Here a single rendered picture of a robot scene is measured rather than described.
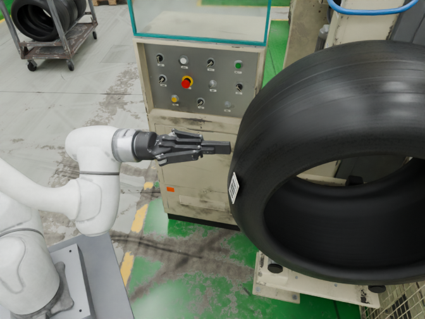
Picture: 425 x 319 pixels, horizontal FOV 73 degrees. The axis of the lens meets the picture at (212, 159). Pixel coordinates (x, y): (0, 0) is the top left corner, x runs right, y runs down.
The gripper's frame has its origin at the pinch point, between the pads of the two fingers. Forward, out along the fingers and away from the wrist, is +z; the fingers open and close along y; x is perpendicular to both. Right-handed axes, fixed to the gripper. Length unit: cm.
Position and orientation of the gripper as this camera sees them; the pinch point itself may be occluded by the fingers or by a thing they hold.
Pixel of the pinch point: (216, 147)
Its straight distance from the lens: 70.6
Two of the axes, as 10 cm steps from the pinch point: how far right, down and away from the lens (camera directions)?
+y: 2.0, -6.7, 7.2
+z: 9.7, 0.3, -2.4
